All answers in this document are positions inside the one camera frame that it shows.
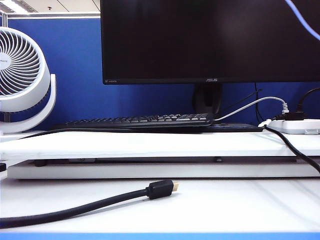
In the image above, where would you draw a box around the white desk fan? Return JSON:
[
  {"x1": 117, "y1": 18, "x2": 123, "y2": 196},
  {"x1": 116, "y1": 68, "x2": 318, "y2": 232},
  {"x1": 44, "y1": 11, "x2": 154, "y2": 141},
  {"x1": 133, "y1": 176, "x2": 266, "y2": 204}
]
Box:
[{"x1": 0, "y1": 26, "x2": 57, "y2": 136}]

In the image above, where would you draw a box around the black HDMI cable gold plug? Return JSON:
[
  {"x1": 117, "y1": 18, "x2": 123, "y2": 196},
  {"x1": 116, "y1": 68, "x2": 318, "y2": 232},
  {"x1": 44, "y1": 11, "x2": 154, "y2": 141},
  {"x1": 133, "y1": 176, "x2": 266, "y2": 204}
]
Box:
[{"x1": 0, "y1": 178, "x2": 181, "y2": 230}]

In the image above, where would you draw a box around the white power strip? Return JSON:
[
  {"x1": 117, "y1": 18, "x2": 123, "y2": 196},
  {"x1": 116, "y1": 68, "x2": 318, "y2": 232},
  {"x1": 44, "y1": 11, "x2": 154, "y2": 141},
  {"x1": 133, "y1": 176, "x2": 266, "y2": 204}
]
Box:
[{"x1": 266, "y1": 119, "x2": 320, "y2": 136}]

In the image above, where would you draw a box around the blue office partition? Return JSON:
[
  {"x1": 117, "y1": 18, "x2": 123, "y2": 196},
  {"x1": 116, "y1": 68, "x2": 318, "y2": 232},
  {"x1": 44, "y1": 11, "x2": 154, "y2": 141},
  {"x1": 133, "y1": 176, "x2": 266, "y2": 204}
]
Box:
[{"x1": 0, "y1": 12, "x2": 320, "y2": 132}]

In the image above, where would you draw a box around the dark grey flat slab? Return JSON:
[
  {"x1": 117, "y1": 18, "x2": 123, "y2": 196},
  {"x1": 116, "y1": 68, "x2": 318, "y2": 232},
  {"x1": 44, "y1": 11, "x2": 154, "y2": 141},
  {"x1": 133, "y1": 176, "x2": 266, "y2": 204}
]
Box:
[{"x1": 27, "y1": 156, "x2": 298, "y2": 168}]

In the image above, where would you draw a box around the white braided cable with plug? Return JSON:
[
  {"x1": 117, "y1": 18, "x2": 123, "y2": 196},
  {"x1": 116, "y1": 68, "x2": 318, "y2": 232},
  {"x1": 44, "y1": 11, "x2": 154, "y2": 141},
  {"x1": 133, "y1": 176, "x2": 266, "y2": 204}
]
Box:
[{"x1": 213, "y1": 96, "x2": 290, "y2": 122}]

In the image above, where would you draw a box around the thick white platform board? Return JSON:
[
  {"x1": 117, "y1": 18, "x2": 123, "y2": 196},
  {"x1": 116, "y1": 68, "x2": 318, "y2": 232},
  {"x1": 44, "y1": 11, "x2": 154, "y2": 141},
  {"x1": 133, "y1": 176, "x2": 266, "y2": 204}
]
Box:
[{"x1": 0, "y1": 129, "x2": 320, "y2": 162}]

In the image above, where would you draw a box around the thin white base board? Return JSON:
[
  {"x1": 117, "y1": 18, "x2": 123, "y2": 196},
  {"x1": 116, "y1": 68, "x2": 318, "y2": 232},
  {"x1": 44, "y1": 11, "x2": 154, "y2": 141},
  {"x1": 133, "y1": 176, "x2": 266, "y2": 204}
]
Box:
[{"x1": 6, "y1": 161, "x2": 320, "y2": 180}]

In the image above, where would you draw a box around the black keyboard cable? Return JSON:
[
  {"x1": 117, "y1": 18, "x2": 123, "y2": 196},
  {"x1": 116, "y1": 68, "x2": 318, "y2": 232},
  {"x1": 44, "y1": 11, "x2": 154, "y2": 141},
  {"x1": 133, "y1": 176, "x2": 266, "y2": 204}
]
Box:
[{"x1": 17, "y1": 127, "x2": 133, "y2": 140}]

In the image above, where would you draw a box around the round black power plug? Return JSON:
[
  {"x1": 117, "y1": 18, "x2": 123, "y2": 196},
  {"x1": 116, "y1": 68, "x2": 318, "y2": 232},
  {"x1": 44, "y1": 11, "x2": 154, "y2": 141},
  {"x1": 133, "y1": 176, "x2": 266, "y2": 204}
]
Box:
[{"x1": 296, "y1": 87, "x2": 320, "y2": 115}]

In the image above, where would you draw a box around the black ASUS monitor with stand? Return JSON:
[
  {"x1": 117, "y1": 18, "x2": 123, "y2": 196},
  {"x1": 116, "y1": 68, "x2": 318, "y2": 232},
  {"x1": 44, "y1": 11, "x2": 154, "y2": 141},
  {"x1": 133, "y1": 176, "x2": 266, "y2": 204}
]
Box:
[{"x1": 99, "y1": 0, "x2": 320, "y2": 133}]

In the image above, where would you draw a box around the black computer keyboard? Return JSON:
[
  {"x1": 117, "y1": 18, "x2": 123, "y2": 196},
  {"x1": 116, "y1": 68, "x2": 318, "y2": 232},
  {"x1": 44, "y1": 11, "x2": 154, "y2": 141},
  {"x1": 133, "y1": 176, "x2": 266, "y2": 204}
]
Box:
[{"x1": 51, "y1": 112, "x2": 215, "y2": 131}]

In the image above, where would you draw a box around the white Type-C charging cable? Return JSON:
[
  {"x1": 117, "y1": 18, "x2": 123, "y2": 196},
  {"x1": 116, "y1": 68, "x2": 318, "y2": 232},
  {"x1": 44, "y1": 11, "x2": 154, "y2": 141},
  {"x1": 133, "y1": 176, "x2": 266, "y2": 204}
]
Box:
[{"x1": 284, "y1": 0, "x2": 320, "y2": 41}]

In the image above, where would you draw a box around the angular black power plug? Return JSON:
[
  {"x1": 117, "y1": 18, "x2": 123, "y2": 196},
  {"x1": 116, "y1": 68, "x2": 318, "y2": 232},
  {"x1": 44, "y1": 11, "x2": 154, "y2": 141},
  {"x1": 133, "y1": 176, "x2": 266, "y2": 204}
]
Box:
[{"x1": 273, "y1": 111, "x2": 309, "y2": 121}]

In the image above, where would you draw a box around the thin black monitor cable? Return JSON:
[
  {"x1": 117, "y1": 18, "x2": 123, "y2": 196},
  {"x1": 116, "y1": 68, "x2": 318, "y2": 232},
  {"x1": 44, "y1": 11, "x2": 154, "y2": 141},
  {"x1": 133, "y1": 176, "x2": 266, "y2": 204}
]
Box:
[
  {"x1": 253, "y1": 82, "x2": 265, "y2": 123},
  {"x1": 221, "y1": 88, "x2": 263, "y2": 112}
]

